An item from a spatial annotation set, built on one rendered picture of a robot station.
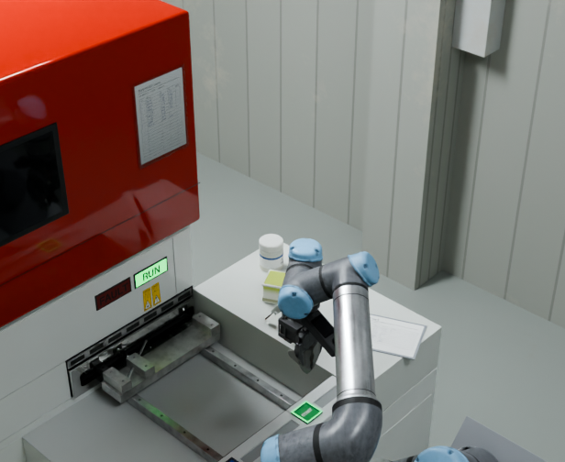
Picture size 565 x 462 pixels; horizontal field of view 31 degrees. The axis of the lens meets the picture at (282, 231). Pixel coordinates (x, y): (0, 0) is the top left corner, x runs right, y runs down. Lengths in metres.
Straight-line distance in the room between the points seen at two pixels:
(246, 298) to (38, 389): 0.63
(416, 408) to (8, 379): 1.12
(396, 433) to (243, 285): 0.60
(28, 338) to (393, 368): 0.93
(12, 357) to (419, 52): 2.11
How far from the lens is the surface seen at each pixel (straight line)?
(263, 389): 2.82
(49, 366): 2.73
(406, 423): 2.95
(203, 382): 2.88
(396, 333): 2.82
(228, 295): 2.94
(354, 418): 1.95
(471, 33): 4.03
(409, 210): 4.39
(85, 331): 2.76
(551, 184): 4.20
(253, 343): 2.87
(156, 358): 2.88
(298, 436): 1.99
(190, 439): 2.68
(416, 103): 4.14
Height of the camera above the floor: 2.75
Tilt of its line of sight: 34 degrees down
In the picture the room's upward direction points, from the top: straight up
